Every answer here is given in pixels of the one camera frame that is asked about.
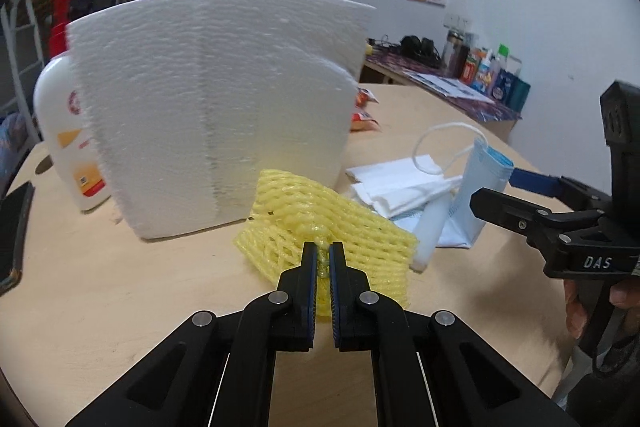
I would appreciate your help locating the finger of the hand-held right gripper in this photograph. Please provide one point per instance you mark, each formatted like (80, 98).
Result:
(532, 181)
(505, 206)

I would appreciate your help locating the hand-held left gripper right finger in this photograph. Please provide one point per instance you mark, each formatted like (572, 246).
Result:
(334, 302)

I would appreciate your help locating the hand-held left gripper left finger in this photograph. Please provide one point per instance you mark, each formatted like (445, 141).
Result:
(312, 297)

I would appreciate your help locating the blue face mask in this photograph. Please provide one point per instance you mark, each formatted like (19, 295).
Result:
(475, 187)

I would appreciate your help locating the white foam tube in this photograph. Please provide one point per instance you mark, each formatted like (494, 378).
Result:
(432, 227)

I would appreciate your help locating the yellow foam net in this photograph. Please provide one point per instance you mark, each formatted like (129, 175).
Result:
(300, 217)

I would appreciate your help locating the white ribbed foam sheet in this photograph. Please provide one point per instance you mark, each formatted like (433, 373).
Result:
(280, 132)

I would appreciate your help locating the white foam box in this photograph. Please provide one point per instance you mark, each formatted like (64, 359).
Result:
(145, 107)

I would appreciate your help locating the person's right forearm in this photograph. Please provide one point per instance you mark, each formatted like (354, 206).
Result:
(610, 387)

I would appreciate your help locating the person's right hand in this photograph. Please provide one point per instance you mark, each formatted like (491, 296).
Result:
(575, 307)

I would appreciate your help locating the desk with patterned cover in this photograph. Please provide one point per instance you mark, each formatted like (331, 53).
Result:
(480, 112)

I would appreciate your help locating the folded white tissue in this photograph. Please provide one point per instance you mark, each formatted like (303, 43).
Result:
(400, 179)

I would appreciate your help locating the row of toiletry bottles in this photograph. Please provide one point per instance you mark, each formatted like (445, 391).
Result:
(485, 72)

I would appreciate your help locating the printed paper sheets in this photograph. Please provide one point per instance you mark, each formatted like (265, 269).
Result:
(445, 86)

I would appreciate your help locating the black headphones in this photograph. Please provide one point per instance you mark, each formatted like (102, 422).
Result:
(420, 51)

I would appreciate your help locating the white lotion pump bottle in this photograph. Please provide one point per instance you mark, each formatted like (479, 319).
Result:
(60, 132)

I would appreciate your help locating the black smartphone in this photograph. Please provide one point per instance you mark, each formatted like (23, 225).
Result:
(12, 237)

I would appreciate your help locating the blue quilt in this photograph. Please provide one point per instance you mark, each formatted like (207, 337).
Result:
(10, 137)

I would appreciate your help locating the white metal bunk bed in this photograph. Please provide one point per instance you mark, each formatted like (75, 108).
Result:
(30, 72)

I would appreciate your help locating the white wall socket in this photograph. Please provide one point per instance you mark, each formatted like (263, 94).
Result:
(456, 21)

